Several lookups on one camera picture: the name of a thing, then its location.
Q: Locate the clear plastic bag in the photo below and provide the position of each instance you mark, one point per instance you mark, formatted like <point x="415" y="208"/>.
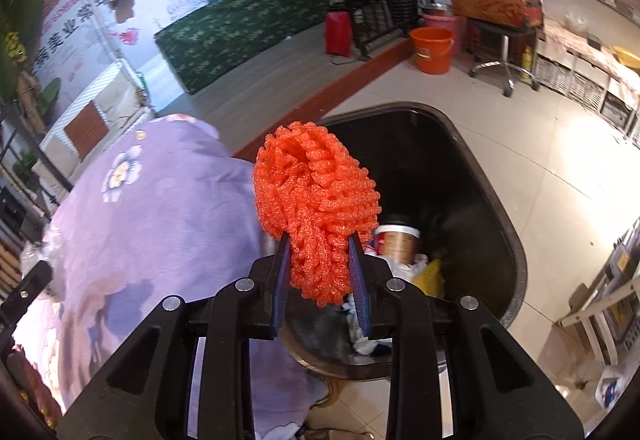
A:
<point x="50" y="250"/>

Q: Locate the white storage shelf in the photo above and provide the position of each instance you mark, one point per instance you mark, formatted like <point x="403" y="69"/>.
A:
<point x="585" y="79"/>

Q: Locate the black iron bed frame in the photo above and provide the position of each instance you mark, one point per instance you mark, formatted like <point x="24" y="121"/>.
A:
<point x="20" y="200"/>

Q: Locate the red gold paper cup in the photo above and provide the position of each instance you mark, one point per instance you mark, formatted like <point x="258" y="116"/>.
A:
<point x="397" y="240"/>

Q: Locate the orange foam fruit net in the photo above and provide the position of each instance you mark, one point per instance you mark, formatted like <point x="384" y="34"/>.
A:
<point x="315" y="190"/>

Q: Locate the yellow basin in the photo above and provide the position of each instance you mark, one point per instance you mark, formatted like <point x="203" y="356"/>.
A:
<point x="627" y="58"/>

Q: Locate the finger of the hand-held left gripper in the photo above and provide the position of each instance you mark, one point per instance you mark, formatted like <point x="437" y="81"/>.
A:
<point x="25" y="292"/>

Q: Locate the purple floral printed blanket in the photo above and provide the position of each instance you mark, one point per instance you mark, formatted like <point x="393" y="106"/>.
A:
<point x="165" y="220"/>

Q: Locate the yellow foam fruit net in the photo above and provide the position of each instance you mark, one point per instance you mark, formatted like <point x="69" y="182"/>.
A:
<point x="429" y="279"/>

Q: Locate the large wall poster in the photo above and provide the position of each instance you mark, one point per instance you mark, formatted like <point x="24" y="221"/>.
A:
<point x="70" y="9"/>

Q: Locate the tall banana plant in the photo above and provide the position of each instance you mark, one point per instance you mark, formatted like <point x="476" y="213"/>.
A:
<point x="15" y="19"/>

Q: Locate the chrome stool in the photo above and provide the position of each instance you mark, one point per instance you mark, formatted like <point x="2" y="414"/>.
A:
<point x="505" y="59"/>

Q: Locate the white plastic bag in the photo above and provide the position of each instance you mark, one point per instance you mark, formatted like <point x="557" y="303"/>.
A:
<point x="611" y="387"/>

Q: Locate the red bag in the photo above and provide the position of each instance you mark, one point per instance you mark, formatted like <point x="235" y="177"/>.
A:
<point x="338" y="33"/>

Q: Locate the black trash bin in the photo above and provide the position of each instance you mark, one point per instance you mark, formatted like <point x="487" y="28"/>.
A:
<point x="450" y="180"/>

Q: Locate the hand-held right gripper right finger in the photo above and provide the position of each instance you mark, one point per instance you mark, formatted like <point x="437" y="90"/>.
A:
<point x="359" y="292"/>

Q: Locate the white wicker swing sofa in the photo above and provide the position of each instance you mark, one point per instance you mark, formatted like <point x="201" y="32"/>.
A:
<point x="90" y="119"/>

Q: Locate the pink basin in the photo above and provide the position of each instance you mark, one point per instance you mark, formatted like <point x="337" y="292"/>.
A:
<point x="445" y="19"/>

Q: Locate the brown cushion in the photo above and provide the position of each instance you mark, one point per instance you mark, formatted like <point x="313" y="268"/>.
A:
<point x="86" y="127"/>

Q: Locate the yellow bottle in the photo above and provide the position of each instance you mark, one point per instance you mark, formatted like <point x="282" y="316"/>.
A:
<point x="526" y="62"/>

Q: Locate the white metal rack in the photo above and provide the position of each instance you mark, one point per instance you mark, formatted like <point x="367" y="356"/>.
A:
<point x="605" y="300"/>

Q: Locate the brown patterned box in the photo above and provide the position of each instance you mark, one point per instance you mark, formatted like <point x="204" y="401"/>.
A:
<point x="495" y="4"/>

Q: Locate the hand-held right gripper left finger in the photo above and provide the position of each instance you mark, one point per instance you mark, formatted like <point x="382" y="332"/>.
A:
<point x="281" y="282"/>

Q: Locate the orange bucket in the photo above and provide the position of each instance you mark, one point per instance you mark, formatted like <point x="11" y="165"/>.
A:
<point x="432" y="52"/>

